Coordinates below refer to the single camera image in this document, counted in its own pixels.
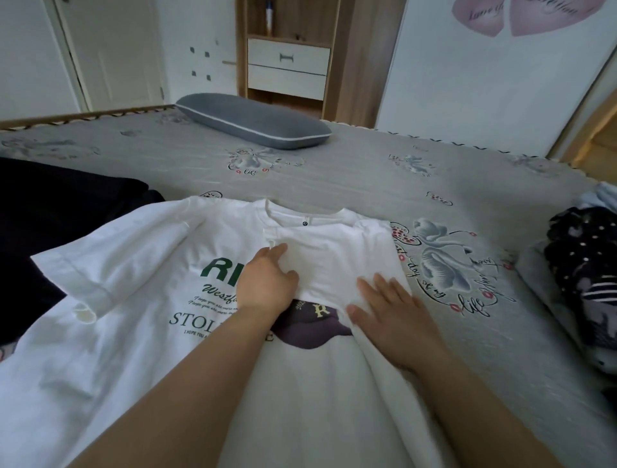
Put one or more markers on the person's left hand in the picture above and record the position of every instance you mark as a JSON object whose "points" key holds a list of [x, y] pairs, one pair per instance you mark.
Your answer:
{"points": [[262, 289]]}

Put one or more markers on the person's right hand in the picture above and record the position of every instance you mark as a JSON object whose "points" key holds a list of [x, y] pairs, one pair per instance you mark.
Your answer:
{"points": [[402, 328]]}

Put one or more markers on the person's right middle finger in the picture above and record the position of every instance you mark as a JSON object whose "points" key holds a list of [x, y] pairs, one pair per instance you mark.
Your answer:
{"points": [[385, 285]]}

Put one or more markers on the person's right thumb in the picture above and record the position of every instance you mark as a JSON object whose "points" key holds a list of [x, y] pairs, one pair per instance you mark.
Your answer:
{"points": [[364, 317]]}

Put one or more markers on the person's left thumb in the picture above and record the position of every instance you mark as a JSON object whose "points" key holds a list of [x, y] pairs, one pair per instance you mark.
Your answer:
{"points": [[290, 280]]}

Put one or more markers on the white printed t-shirt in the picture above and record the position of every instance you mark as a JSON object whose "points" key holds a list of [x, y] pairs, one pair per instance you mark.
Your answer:
{"points": [[144, 347]]}

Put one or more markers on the person's right forearm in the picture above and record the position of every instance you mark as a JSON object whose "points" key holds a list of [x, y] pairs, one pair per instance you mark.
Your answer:
{"points": [[477, 419]]}

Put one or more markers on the person's left forearm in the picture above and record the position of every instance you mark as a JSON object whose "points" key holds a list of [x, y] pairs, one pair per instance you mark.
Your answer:
{"points": [[183, 395]]}

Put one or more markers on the grey floral bed cover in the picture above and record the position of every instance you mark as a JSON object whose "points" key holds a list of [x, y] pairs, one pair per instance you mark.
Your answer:
{"points": [[366, 183]]}

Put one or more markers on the grey pillow with white piping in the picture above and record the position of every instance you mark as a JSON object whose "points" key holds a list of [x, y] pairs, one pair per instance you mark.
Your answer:
{"points": [[250, 118]]}

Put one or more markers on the plain white drawer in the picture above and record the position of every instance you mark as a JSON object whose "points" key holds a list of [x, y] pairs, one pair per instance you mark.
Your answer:
{"points": [[287, 83]]}

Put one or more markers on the black white-dotted garment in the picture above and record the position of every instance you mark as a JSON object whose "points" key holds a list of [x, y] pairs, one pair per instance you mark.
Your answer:
{"points": [[588, 270]]}

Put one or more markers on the wooden shelf cabinet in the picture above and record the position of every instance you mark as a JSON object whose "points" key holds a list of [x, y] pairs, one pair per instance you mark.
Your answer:
{"points": [[359, 58]]}

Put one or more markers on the light blue garment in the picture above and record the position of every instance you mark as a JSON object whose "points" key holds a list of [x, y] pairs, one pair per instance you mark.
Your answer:
{"points": [[602, 195]]}

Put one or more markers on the white bottle with blue cap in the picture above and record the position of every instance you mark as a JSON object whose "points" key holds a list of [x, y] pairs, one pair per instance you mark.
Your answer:
{"points": [[270, 17]]}

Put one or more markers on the white door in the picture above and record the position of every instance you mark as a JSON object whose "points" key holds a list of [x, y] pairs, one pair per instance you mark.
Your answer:
{"points": [[113, 53]]}

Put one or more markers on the wooden bed frame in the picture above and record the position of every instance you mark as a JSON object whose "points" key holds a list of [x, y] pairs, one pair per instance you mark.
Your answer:
{"points": [[595, 140]]}

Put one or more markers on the pink heart wall decal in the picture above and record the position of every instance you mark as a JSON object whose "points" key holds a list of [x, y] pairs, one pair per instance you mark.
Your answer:
{"points": [[525, 14]]}

